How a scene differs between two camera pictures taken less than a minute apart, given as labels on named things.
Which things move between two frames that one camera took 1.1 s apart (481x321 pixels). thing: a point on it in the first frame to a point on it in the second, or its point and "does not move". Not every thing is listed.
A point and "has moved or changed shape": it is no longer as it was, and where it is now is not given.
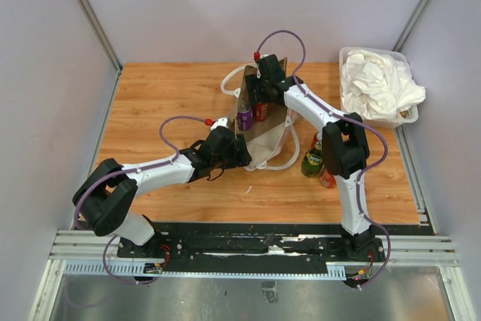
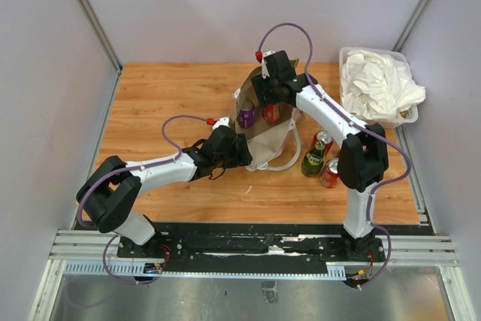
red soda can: x=261 y=110 to x=271 y=113
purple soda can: x=245 y=120 does not move
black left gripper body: x=234 y=158 does not move
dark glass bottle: x=312 y=162 does not move
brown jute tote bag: x=273 y=143 has moved or changed shape
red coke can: x=327 y=178 does not move
